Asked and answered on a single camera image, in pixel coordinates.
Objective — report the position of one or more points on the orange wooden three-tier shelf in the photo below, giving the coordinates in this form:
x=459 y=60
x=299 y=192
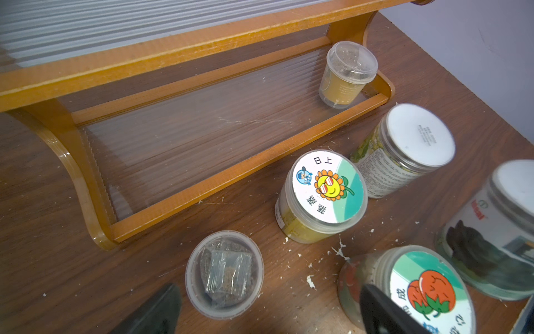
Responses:
x=152 y=106

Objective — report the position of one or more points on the sunflower lid seed jar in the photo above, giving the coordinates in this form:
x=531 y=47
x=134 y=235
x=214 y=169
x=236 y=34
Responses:
x=324 y=194

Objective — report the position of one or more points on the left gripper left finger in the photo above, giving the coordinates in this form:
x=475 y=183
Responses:
x=159 y=314

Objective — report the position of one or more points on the white label jar bottom shelf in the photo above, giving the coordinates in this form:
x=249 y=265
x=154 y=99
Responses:
x=489 y=241

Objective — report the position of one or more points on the tomato lid seed jar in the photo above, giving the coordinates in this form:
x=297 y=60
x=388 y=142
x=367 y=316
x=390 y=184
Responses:
x=418 y=280

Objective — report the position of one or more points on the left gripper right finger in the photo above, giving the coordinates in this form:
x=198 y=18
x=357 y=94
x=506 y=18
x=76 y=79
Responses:
x=381 y=315

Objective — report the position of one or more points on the small yellow clear-lid cup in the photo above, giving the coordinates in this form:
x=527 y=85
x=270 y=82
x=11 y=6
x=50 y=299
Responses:
x=350 y=67

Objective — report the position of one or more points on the white lid seed jar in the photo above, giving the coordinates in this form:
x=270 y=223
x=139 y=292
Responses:
x=408 y=142

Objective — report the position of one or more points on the small clear cup dark contents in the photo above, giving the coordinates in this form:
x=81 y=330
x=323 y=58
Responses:
x=224 y=275

